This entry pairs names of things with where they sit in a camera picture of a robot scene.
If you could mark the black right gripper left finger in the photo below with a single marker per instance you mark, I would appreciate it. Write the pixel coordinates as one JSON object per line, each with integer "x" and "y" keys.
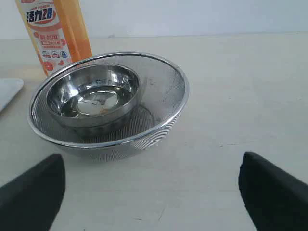
{"x": 31, "y": 201}

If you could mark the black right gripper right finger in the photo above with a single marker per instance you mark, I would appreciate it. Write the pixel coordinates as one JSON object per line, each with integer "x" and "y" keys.
{"x": 274, "y": 199}

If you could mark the orange dish soap pump bottle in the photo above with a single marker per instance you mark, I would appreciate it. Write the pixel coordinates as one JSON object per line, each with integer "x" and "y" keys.
{"x": 57, "y": 31}

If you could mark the small stainless steel bowl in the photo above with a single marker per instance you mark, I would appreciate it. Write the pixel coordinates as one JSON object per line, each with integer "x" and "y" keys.
{"x": 94, "y": 100}

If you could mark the white rectangular plastic tray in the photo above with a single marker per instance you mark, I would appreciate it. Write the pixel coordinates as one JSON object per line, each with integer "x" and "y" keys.
{"x": 9, "y": 87}

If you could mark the steel mesh strainer basket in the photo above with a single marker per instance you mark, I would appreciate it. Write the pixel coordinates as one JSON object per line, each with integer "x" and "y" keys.
{"x": 164, "y": 93}

